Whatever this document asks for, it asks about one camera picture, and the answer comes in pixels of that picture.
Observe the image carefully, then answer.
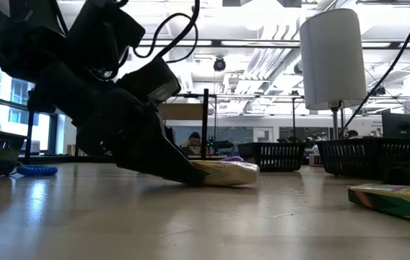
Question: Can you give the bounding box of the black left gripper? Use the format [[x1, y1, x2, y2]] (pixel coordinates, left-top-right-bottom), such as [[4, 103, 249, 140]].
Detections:
[[27, 71, 208, 186]]

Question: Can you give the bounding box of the yellow green snack bag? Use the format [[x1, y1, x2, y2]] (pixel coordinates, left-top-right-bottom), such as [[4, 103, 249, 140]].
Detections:
[[190, 160, 261, 188]]

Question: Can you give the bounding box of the blue coil wrist keychain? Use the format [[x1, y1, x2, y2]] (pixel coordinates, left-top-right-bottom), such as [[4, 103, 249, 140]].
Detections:
[[16, 164, 58, 178]]

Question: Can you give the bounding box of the yellow green crayon box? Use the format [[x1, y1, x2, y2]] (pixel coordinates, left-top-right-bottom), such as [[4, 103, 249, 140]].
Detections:
[[347, 183, 410, 228]]

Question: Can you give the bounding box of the wooden desk riser shelf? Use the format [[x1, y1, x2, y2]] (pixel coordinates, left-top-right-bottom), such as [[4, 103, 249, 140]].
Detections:
[[24, 88, 210, 164]]

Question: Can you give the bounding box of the round black ceiling device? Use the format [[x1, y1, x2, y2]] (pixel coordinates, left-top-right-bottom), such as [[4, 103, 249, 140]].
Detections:
[[212, 56, 227, 72]]

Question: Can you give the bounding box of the large glass window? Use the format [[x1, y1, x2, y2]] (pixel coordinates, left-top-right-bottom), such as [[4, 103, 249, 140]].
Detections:
[[0, 53, 61, 156]]

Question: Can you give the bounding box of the white shade table lamp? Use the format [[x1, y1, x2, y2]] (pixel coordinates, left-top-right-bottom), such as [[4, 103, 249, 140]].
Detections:
[[299, 7, 368, 141]]

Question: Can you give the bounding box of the black computer monitor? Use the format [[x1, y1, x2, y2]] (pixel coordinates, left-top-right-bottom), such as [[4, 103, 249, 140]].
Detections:
[[381, 112, 410, 139]]

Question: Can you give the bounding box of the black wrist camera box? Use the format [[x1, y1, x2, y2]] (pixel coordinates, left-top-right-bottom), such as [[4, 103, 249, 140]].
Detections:
[[116, 56, 183, 106]]

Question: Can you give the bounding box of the long black cable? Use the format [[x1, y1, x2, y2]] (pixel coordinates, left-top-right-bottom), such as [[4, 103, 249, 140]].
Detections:
[[337, 0, 410, 140]]

